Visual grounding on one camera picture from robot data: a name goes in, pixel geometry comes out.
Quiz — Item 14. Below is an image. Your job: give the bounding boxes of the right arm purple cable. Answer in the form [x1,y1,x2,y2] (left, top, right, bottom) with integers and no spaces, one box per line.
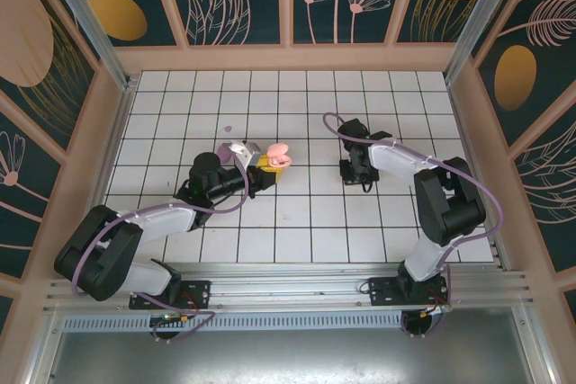
[322,112,503,339]

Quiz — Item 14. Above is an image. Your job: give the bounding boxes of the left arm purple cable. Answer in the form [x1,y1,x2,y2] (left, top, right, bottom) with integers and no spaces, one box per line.
[71,163,221,344]

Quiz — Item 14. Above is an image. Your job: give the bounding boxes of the aluminium frame profile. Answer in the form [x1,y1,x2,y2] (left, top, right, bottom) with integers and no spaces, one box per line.
[24,311,64,384]
[512,307,553,384]

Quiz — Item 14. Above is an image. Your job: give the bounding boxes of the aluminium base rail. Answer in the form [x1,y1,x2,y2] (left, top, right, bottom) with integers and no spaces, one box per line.
[42,261,536,313]

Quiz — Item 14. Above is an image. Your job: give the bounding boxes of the slotted grey cable duct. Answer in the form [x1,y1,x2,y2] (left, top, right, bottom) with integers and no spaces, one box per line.
[62,314,406,332]

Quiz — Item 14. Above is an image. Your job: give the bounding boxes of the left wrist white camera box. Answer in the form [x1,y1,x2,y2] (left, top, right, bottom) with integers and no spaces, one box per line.
[226,140,263,170]

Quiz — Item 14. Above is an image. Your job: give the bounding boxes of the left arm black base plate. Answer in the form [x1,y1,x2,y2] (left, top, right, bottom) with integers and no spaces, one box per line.
[129,280,212,311]

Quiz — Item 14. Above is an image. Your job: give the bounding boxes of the aluminium side rail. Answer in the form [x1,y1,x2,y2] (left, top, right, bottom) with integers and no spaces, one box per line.
[89,80,137,210]
[446,77,512,271]

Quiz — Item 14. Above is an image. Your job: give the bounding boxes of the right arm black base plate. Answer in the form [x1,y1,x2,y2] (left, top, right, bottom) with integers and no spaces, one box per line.
[367,276,451,313]

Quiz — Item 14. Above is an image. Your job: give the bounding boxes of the grey metal sheet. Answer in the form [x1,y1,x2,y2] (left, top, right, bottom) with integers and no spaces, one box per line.
[42,329,548,384]

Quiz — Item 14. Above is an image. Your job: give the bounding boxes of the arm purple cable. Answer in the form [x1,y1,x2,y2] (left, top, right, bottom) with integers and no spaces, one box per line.
[71,163,221,344]
[322,112,503,339]

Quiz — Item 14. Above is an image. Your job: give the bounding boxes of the aluminium corner post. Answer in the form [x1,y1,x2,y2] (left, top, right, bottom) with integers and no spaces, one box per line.
[443,0,527,84]
[35,0,134,91]

